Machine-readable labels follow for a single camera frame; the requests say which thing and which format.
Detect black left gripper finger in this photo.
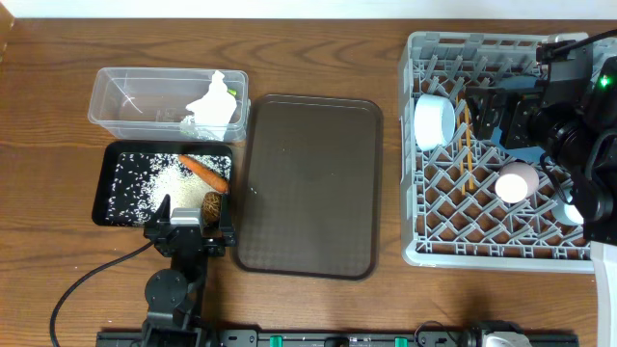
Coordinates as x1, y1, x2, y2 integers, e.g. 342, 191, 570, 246
219, 194, 234, 234
152, 194, 171, 228

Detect brown shiitake mushroom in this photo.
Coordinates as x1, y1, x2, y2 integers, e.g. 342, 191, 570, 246
201, 192, 222, 225

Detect large blue bowl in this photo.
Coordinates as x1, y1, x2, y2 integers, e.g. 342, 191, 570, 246
490, 75, 545, 164

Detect white rice grains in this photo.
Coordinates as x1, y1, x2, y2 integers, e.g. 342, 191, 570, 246
99, 152, 217, 227

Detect orange carrot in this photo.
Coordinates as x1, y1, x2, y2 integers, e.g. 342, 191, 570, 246
178, 154, 229, 194

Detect small light blue bowl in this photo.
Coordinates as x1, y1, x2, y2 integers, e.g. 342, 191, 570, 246
414, 94, 456, 151

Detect aluminium foil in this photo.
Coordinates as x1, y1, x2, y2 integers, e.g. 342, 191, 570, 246
179, 115, 226, 141

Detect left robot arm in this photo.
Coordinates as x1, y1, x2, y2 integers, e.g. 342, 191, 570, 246
49, 194, 236, 346

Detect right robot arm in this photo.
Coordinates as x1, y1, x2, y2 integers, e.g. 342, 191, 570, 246
465, 30, 616, 346

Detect black waste tray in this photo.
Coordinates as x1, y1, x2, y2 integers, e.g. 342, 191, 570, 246
92, 141, 232, 226

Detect grey dishwasher rack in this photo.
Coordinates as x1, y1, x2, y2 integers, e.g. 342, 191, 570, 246
398, 32, 616, 274

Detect pink cup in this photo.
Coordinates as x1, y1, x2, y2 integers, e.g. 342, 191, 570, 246
495, 162, 539, 203

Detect brown plastic tray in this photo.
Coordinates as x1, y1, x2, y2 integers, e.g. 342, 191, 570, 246
234, 94, 383, 280

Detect light blue cup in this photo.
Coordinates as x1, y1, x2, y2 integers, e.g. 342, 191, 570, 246
551, 197, 584, 226

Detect clear plastic bin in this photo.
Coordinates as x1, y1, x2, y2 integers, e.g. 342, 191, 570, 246
88, 67, 251, 142

